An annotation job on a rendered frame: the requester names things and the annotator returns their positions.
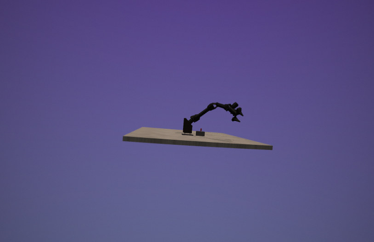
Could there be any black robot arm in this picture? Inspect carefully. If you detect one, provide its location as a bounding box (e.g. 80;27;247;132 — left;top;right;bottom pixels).
188;102;239;124

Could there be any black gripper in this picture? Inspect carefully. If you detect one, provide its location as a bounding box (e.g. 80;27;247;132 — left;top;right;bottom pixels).
230;107;243;122

